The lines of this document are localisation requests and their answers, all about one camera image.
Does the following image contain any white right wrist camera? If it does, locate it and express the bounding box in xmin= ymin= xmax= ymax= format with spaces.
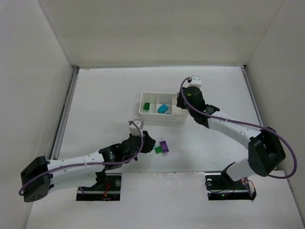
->
xmin=187 ymin=75 xmax=202 ymax=89

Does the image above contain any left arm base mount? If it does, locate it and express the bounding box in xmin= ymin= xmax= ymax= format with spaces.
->
xmin=76 ymin=172 xmax=122 ymax=202

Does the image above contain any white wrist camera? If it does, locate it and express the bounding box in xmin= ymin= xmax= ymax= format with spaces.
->
xmin=128 ymin=119 xmax=144 ymax=135
xmin=187 ymin=75 xmax=202 ymax=89

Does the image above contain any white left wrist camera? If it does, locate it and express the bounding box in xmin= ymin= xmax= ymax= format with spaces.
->
xmin=128 ymin=119 xmax=144 ymax=135

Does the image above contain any white three-compartment container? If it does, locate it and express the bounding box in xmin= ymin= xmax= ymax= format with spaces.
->
xmin=139 ymin=92 xmax=189 ymax=123

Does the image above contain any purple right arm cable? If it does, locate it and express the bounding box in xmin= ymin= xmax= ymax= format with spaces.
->
xmin=179 ymin=76 xmax=298 ymax=179

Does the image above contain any purple square lego brick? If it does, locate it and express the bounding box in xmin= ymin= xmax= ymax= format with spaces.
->
xmin=160 ymin=141 xmax=169 ymax=154

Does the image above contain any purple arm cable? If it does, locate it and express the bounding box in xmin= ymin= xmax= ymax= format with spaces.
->
xmin=179 ymin=76 xmax=298 ymax=179
xmin=18 ymin=121 xmax=144 ymax=196

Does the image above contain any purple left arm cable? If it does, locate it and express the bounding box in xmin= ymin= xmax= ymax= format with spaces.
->
xmin=18 ymin=121 xmax=144 ymax=196

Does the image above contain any aluminium rail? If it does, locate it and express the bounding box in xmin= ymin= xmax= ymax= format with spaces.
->
xmin=240 ymin=65 xmax=264 ymax=125
xmin=48 ymin=65 xmax=79 ymax=160

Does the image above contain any small green lego brick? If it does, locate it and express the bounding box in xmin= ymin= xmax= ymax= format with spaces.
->
xmin=154 ymin=146 xmax=163 ymax=154

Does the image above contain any right aluminium rail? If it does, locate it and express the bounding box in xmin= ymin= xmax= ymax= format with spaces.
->
xmin=240 ymin=65 xmax=264 ymax=125

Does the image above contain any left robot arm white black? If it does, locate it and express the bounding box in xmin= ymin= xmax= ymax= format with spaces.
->
xmin=18 ymin=131 xmax=156 ymax=203

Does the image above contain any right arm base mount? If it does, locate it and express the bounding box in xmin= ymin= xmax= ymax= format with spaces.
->
xmin=204 ymin=171 xmax=257 ymax=201

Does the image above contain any left aluminium rail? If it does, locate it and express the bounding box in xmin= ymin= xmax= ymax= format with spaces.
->
xmin=48 ymin=65 xmax=79 ymax=160

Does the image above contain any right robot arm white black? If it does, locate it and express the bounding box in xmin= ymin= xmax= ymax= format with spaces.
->
xmin=177 ymin=86 xmax=286 ymax=181

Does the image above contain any teal rounded printed lego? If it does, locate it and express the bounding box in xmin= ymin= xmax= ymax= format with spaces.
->
xmin=157 ymin=104 xmax=169 ymax=114

